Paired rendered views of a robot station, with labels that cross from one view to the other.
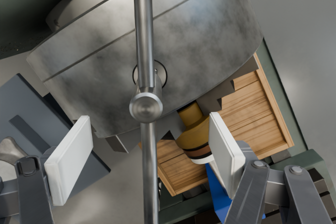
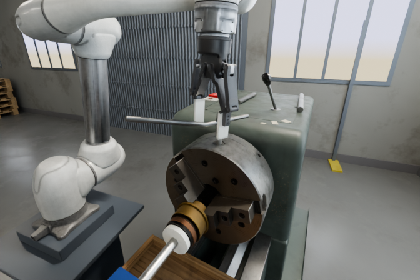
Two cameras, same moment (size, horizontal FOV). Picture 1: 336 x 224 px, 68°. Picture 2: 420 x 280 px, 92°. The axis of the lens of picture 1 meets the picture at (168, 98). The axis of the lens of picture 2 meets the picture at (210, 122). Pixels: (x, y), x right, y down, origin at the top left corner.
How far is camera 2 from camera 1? 0.53 m
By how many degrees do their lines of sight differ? 81
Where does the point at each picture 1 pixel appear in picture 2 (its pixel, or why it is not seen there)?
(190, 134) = (189, 206)
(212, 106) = (211, 212)
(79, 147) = (200, 112)
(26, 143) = (94, 217)
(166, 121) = (191, 188)
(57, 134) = (100, 238)
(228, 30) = (249, 162)
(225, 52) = (242, 161)
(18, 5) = (212, 129)
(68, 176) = (199, 104)
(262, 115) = not seen: outside the picture
